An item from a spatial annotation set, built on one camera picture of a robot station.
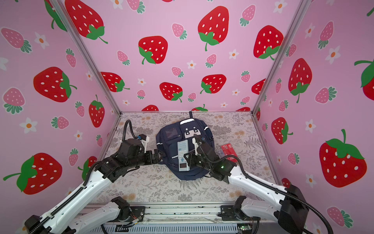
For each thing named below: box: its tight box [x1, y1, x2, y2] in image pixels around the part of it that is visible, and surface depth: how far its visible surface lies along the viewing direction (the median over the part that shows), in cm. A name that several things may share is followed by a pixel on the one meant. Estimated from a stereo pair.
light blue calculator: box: [177, 139, 190, 172], surface depth 78 cm
